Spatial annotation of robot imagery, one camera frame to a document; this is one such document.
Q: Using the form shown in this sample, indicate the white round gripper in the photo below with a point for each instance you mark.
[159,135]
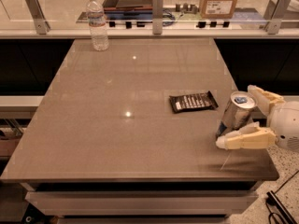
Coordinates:
[285,123]

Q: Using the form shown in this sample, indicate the silver blue redbull can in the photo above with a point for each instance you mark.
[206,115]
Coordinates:
[237,112]

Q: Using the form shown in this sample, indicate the clear plastic water bottle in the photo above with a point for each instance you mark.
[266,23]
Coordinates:
[97,23]

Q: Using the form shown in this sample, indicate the black snack bar wrapper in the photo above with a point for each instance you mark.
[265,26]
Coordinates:
[193,102]

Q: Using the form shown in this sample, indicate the black tool on floor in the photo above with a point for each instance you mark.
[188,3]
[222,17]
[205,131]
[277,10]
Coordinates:
[273,200]

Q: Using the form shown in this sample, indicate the brown cardboard box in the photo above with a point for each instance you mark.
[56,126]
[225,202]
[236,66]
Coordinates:
[217,9]

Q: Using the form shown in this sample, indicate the right metal glass bracket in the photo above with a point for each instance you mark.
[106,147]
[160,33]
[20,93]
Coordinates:
[274,16]

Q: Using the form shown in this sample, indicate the metal glass bracket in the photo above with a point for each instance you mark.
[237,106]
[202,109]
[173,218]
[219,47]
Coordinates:
[157,16]
[274,16]
[40,22]

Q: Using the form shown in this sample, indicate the middle metal glass bracket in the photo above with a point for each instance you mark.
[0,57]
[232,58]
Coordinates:
[157,16]

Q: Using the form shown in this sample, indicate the left metal glass bracket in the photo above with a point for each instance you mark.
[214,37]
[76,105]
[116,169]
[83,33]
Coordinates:
[40,22]

